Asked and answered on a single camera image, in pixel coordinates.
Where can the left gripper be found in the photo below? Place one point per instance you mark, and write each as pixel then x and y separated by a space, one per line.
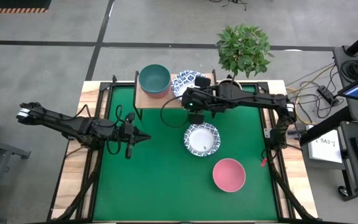
pixel 130 137

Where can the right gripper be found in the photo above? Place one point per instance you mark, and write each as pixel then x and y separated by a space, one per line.
pixel 205 99

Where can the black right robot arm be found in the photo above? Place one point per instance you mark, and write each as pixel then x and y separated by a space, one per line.
pixel 259 100

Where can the blue patterned paper bowl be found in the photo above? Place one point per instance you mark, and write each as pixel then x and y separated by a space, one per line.
pixel 202 140
pixel 182 81

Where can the black metal table frame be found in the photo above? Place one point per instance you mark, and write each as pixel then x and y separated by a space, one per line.
pixel 104 87

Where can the wooden shelf black frame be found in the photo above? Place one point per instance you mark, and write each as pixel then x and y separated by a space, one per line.
pixel 149 102

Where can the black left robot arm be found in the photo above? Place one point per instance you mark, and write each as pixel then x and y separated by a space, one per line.
pixel 73 126

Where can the green leafy plant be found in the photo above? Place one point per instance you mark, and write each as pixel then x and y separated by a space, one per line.
pixel 244 49

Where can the green table mat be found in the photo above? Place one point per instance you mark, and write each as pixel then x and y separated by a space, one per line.
pixel 166 186

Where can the pink plastic bowl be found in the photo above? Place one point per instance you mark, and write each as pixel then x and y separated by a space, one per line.
pixel 228 175

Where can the black power strip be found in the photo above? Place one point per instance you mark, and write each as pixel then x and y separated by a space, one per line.
pixel 327 95

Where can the white paper label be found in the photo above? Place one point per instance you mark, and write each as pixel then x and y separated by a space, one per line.
pixel 325 149

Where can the teal plastic bowl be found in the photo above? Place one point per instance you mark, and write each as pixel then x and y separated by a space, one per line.
pixel 154 77

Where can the red tag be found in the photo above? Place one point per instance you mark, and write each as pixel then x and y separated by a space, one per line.
pixel 263 162

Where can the white round plant pot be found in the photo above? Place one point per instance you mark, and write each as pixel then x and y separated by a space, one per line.
pixel 224 81

